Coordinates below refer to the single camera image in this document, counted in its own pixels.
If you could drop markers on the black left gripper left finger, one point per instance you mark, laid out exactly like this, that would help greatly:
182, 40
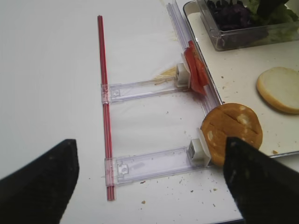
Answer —
39, 192

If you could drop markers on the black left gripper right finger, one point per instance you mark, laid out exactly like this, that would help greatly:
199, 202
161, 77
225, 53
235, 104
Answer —
264, 190

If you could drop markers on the tomato slices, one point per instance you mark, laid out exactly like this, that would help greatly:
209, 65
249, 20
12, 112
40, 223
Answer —
199, 77

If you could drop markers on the white pusher block tomato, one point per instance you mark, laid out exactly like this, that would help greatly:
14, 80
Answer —
183, 74

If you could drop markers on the green lettuce in container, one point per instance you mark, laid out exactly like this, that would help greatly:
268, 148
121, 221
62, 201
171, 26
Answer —
278, 22

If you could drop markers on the purple lettuce leaves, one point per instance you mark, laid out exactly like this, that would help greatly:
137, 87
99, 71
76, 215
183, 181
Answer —
230, 16

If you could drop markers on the white pusher block bun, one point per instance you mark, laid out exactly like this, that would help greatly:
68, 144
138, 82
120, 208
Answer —
198, 151

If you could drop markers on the toasted bun slice left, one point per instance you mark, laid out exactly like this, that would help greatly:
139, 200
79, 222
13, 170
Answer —
230, 120

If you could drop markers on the clear pusher track lower left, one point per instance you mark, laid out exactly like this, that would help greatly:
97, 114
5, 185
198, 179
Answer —
137, 168

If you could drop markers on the clear pusher track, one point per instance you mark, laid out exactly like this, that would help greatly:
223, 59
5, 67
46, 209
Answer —
114, 93
137, 168

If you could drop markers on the bottom bun half on tray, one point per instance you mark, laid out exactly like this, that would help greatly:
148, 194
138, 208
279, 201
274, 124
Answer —
279, 87

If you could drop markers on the white metal tray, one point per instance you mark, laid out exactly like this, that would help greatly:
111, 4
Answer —
235, 73

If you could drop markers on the clear pusher track upper left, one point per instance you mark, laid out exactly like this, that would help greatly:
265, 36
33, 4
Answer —
114, 93

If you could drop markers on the clear plastic salad container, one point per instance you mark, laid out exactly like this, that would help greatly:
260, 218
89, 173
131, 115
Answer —
240, 38

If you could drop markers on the left red rail strip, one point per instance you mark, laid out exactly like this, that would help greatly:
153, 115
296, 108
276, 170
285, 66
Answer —
111, 194

